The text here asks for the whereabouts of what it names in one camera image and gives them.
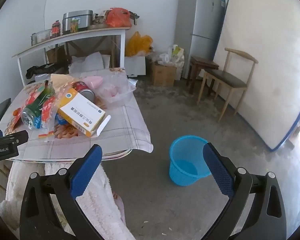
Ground blue plastic waste basket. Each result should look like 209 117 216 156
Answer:
169 135 213 187

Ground dark wooden stool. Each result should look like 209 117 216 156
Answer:
186 56 219 94

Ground grey refrigerator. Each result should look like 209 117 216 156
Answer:
174 0 226 79

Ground white plastic stick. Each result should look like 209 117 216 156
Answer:
96 115 111 137

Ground pink cloth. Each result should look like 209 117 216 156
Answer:
82 76 104 89

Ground yellow plastic bag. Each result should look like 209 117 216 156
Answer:
125 31 153 57

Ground white plastic bags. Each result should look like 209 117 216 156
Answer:
157 51 185 67

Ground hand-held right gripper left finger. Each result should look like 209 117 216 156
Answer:
19 144 103 240

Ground green and white packet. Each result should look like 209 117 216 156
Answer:
170 44 185 61

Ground white pillow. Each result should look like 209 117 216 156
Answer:
69 52 111 74

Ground red drink can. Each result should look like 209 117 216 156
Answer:
72 81 96 103

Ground white desk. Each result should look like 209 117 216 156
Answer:
12 27 131 86

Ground dark sauce bottle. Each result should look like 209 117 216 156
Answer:
52 20 61 39

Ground white mattress with blue edge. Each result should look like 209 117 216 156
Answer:
212 0 300 152

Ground large cardboard box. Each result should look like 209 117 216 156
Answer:
150 62 178 87

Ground clear glass container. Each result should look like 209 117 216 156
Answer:
31 29 52 46

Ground clear plastic bag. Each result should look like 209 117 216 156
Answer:
95 69 138 105

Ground orange plastic bag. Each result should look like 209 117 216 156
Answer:
106 8 132 28

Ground fluffy white blanket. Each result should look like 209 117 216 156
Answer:
0 160 127 240

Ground black bag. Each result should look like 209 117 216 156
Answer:
26 64 71 79

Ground wooden chair with dark seat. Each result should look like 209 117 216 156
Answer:
197 48 259 123

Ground small cardboard box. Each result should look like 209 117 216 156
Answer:
46 46 67 64

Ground yellow and white medicine box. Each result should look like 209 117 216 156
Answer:
57 88 107 138

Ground metal box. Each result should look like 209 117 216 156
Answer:
62 10 94 33

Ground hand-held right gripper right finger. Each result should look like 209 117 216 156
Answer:
195 142 289 240

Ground checked tablecloth table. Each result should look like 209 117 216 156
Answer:
0 67 154 162

